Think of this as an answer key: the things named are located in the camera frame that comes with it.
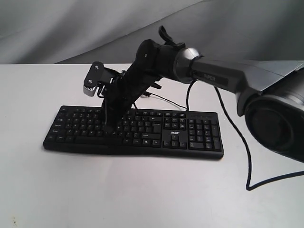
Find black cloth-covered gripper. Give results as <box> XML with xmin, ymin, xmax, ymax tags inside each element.
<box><xmin>101</xmin><ymin>38</ymin><xmax>177</xmax><ymax>133</ymax></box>

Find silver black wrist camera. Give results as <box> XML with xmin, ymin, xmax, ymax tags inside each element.
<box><xmin>83</xmin><ymin>61</ymin><xmax>120</xmax><ymax>97</ymax></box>

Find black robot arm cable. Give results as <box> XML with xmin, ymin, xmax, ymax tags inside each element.
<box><xmin>185</xmin><ymin>79</ymin><xmax>304</xmax><ymax>191</ymax></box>

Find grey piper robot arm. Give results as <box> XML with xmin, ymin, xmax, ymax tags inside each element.
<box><xmin>102</xmin><ymin>39</ymin><xmax>304</xmax><ymax>162</ymax></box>

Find black acer keyboard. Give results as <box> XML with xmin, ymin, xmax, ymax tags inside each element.
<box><xmin>43</xmin><ymin>106</ymin><xmax>224</xmax><ymax>160</ymax></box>

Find grey backdrop cloth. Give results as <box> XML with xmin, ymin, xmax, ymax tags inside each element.
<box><xmin>0</xmin><ymin>0</ymin><xmax>304</xmax><ymax>64</ymax></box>

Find black keyboard usb cable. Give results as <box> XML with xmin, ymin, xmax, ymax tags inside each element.
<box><xmin>140</xmin><ymin>92</ymin><xmax>190</xmax><ymax>112</ymax></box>

